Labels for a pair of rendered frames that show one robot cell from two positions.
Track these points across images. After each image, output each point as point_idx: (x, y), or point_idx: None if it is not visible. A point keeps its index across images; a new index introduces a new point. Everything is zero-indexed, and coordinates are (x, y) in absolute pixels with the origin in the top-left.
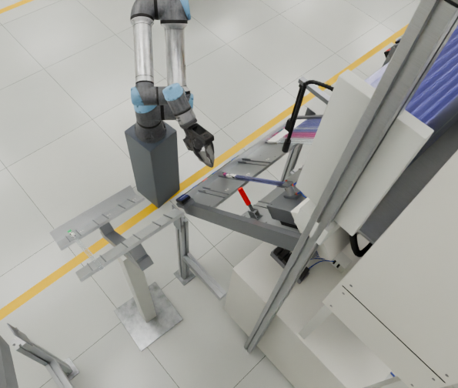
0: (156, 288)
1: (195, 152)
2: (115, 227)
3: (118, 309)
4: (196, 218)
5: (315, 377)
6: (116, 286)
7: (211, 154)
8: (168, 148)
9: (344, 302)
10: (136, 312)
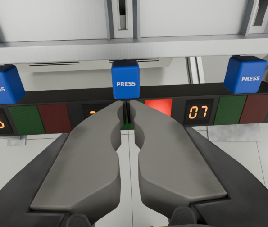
0: (211, 133)
1: None
2: None
3: (256, 138)
4: (120, 179)
5: None
6: (247, 163)
7: (94, 134)
8: None
9: None
10: (241, 124)
